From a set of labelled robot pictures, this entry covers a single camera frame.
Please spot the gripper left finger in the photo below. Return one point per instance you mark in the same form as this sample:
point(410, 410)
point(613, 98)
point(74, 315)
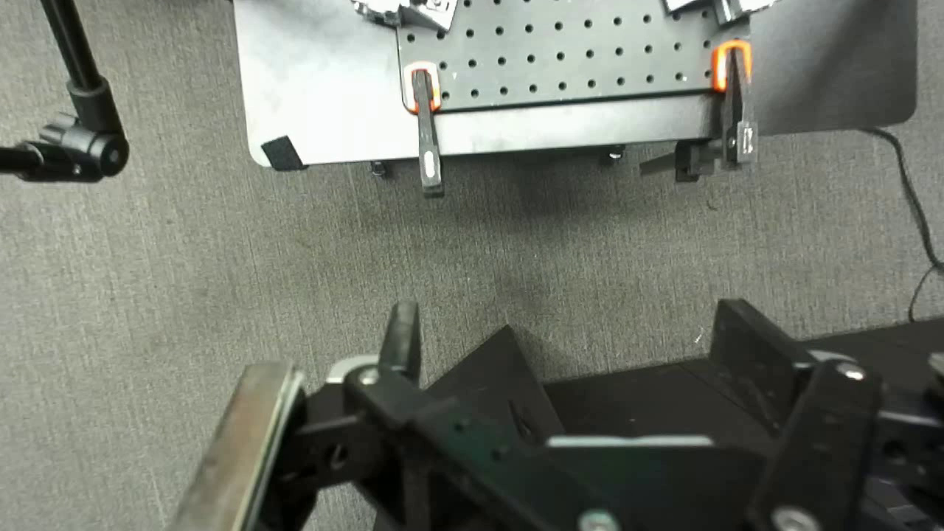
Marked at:
point(413, 428)

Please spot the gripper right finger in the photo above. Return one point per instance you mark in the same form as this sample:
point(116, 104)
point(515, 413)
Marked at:
point(826, 442)

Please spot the black clamp with orange pad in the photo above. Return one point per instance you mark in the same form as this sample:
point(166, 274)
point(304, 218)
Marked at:
point(427, 140)
point(734, 110)

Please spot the black tape piece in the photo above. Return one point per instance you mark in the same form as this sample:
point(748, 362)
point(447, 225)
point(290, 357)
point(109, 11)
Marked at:
point(282, 153)

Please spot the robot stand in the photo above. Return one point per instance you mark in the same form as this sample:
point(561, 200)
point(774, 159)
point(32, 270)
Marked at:
point(324, 88)

